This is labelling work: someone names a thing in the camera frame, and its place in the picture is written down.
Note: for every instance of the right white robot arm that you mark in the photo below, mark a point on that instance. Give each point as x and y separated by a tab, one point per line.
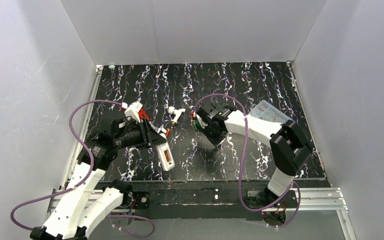
289	146

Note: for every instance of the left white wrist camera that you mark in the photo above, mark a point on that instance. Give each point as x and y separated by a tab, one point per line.
132	110

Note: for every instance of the clear plastic screw box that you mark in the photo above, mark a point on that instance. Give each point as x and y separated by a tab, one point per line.
267	112

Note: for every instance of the aluminium frame rail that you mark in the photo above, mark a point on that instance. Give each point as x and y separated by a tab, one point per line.
311	198

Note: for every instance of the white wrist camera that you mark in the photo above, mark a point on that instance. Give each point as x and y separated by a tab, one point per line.
196	117
132	110

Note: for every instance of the green handled screwdriver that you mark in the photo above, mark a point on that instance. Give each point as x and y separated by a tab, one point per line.
197	126

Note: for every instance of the white plastic faucet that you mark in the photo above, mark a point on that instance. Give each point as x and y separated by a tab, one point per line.
177	113

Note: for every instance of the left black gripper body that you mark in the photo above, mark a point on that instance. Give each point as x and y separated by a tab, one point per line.
147	133

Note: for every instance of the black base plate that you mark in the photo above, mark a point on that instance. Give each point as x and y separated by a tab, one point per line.
143	189

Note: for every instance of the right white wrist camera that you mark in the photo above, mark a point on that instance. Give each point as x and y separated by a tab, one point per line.
196	117

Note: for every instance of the red handled adjustable wrench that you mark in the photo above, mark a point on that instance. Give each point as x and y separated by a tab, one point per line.
145	116

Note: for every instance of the white remote control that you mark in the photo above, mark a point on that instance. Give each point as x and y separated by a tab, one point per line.
165	156

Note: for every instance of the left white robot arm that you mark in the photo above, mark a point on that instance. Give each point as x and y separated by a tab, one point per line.
72	219

